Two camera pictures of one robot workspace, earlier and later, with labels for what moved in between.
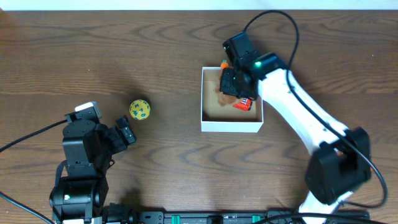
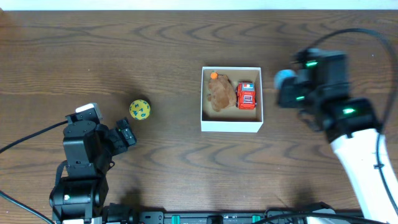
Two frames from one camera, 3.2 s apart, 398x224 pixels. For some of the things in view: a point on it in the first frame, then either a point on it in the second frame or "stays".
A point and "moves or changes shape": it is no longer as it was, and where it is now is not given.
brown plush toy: x=224 y=99 moves or changes shape
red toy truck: x=245 y=104 moves or changes shape
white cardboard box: x=226 y=118 stays
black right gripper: x=227 y=86 → x=286 y=92
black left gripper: x=121 y=136 stays
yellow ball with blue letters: x=139 y=109 stays
